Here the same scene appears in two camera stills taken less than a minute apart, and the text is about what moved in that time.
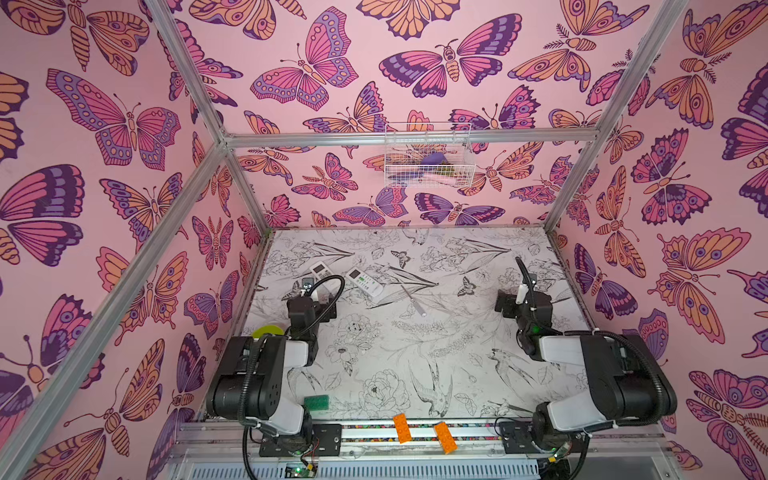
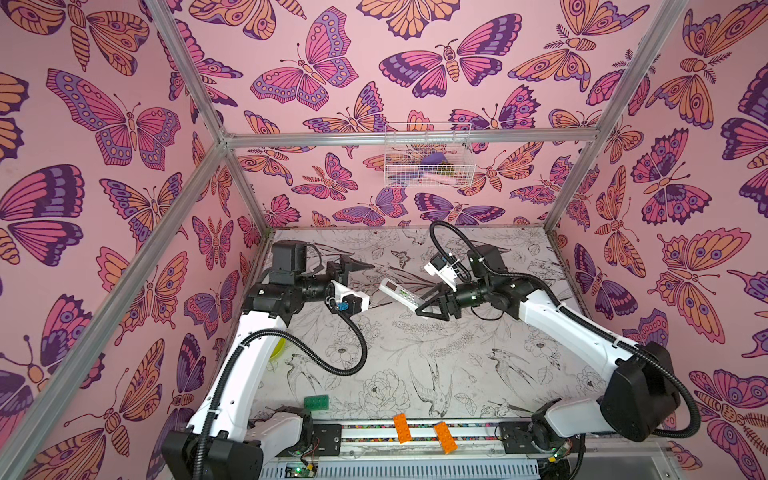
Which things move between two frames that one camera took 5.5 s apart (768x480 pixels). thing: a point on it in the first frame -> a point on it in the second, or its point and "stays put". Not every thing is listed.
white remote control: (369, 285) -> (410, 298)
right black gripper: (527, 297) -> (450, 299)
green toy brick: (316, 403) stays put
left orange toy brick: (403, 428) stays put
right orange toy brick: (446, 438) stays put
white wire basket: (428, 155) stays put
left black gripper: (322, 309) -> (344, 267)
